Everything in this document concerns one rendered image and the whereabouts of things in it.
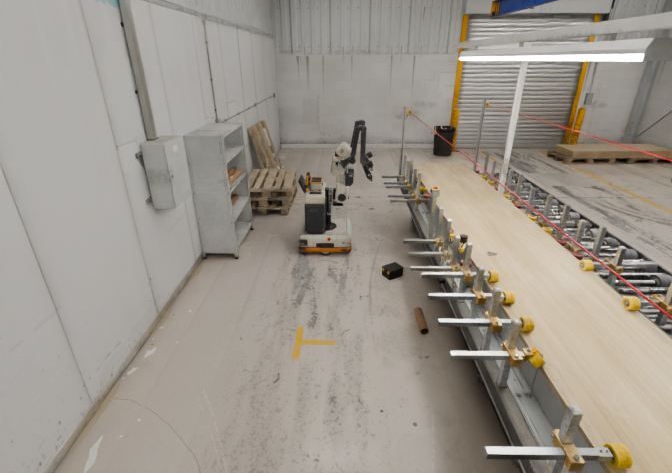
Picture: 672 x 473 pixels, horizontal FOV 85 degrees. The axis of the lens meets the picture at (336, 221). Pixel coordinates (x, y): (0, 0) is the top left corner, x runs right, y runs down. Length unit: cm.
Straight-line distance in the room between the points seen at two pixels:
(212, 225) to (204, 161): 80
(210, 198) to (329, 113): 648
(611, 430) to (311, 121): 955
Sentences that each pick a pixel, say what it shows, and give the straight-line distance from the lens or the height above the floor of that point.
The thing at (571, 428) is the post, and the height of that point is 106.
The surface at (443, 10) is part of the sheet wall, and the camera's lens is 1074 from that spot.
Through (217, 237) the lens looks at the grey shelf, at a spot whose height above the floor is 30.
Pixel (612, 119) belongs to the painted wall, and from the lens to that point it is 1283.
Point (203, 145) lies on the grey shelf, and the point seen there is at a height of 144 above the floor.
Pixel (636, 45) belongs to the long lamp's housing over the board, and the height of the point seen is 236.
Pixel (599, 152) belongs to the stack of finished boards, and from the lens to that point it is 1073.
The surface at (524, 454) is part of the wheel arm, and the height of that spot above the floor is 96.
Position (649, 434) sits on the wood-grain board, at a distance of 216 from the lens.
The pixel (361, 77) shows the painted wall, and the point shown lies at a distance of 1041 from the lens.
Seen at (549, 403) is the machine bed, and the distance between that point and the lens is 235.
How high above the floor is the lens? 231
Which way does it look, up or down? 24 degrees down
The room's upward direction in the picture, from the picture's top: straight up
